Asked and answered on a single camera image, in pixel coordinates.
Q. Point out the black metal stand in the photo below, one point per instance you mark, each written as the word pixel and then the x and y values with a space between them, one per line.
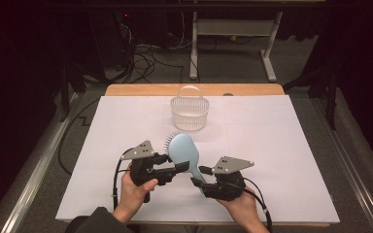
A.
pixel 331 106
pixel 65 97

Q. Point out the black computer tower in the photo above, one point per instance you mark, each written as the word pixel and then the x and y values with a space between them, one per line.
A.
pixel 110 48

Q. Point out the small yellow-green ball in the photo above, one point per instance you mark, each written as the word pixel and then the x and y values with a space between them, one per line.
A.
pixel 233 38

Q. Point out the white paper sheet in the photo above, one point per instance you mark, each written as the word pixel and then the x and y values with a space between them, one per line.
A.
pixel 272 129

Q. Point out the person's left hand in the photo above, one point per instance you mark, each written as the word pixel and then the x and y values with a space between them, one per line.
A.
pixel 131 197

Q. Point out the white slotted plastic basket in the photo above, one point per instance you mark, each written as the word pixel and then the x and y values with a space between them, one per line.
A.
pixel 189 121

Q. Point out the wooden table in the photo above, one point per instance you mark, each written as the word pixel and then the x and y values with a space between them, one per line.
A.
pixel 136 89

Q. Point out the white metal desk frame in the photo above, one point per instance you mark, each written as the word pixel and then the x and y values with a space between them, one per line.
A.
pixel 233 27

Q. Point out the aluminium floor rail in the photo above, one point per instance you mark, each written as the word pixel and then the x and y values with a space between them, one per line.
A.
pixel 353 168
pixel 35 174

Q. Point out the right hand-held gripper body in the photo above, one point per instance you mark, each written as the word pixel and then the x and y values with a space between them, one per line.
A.
pixel 226 186

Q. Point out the person's right hand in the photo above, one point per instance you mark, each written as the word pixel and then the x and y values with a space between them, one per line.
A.
pixel 244 210

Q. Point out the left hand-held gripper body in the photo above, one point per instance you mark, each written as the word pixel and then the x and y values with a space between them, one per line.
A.
pixel 142 171

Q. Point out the light blue hairbrush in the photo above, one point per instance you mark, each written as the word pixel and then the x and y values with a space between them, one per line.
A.
pixel 183 150

